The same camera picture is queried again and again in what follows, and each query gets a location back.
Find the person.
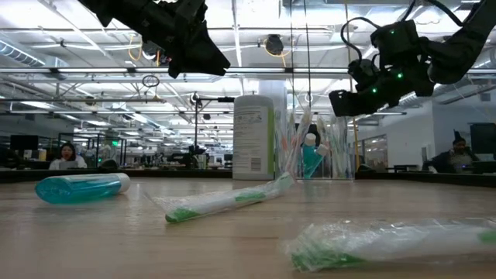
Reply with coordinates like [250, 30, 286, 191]
[422, 131, 481, 174]
[48, 142, 88, 171]

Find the ceiling cord reel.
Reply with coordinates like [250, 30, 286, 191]
[265, 34, 284, 56]
[139, 34, 171, 67]

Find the white green wipes canister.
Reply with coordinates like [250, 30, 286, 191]
[232, 95, 276, 181]

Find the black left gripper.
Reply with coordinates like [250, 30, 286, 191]
[139, 0, 232, 79]

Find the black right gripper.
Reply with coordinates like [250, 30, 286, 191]
[328, 61, 436, 118]

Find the green toothbrush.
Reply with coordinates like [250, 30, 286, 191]
[331, 115, 350, 179]
[145, 171, 298, 224]
[282, 217, 496, 273]

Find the black right camera cable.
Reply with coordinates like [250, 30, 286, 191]
[339, 15, 388, 74]

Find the clear acrylic organizer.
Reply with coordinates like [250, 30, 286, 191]
[274, 145, 356, 181]

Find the teal mouthwash bottle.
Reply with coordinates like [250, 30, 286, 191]
[34, 173, 131, 205]
[301, 132, 323, 178]
[308, 143, 330, 180]

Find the black tripod stand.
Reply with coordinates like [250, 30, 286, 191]
[188, 91, 236, 156]

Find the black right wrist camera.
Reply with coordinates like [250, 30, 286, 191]
[347, 57, 377, 91]

